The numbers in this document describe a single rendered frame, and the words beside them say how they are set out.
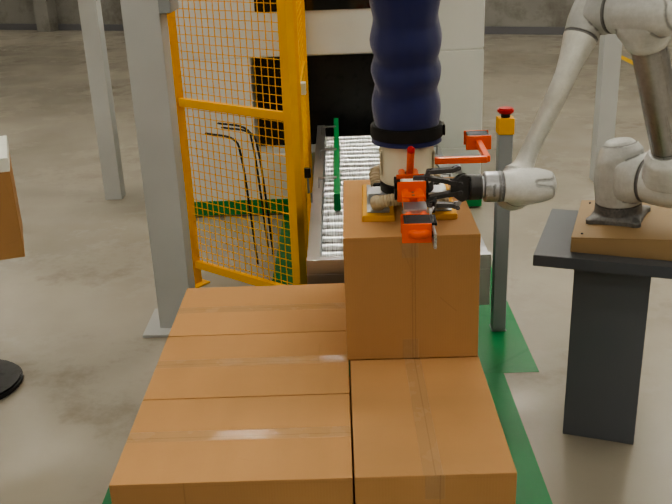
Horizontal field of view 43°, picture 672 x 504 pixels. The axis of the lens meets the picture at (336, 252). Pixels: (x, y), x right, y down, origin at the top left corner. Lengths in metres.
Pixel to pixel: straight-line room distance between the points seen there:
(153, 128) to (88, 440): 1.36
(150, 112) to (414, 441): 2.12
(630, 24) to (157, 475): 1.74
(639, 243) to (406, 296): 0.81
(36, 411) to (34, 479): 0.48
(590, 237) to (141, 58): 2.01
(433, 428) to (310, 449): 0.33
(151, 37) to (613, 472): 2.49
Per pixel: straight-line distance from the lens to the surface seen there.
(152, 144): 3.88
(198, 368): 2.67
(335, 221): 3.88
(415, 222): 2.13
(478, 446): 2.26
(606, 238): 2.92
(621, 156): 2.95
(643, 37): 2.58
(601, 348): 3.16
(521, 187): 2.48
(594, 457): 3.24
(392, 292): 2.55
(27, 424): 3.64
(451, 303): 2.58
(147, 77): 3.82
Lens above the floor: 1.81
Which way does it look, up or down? 21 degrees down
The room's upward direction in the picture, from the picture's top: 2 degrees counter-clockwise
